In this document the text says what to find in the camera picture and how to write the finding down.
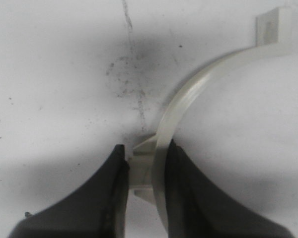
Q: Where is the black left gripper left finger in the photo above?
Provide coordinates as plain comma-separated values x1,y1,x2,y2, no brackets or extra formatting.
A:
9,144,129,238

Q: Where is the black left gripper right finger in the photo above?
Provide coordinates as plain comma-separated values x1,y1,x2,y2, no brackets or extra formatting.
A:
164,141,293,238

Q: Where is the white half-ring pipe clamp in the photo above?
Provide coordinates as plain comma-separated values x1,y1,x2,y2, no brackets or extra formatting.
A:
129,7,292,234

